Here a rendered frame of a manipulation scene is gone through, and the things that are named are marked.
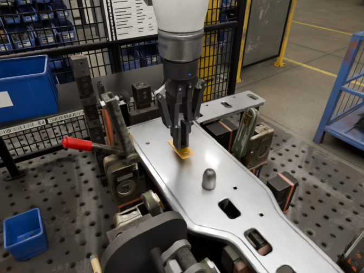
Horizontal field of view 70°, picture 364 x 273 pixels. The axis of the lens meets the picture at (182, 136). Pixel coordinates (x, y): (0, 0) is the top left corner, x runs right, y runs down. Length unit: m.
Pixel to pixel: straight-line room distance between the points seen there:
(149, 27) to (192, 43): 0.62
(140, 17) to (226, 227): 0.83
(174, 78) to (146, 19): 0.59
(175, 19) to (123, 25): 0.60
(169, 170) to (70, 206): 0.49
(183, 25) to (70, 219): 0.74
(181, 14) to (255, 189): 0.40
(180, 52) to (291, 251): 0.42
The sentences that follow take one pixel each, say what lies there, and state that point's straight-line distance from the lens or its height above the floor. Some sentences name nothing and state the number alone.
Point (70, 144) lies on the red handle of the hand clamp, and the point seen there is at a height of 1.14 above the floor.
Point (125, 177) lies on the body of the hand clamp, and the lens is 0.62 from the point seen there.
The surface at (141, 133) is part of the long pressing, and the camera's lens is 0.78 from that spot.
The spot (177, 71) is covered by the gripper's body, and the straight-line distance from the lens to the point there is 0.54.
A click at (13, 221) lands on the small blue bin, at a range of 0.98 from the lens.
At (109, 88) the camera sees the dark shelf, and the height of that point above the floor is 1.03.
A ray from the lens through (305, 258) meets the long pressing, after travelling 0.56.
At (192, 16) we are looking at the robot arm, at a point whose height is 1.35.
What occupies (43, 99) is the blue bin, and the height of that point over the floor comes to 1.08.
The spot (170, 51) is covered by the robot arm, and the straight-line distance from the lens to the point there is 0.52.
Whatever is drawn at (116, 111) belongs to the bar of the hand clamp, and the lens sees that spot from 0.53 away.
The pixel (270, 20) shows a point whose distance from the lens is 3.77.
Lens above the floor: 1.45
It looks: 36 degrees down
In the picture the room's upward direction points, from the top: straight up
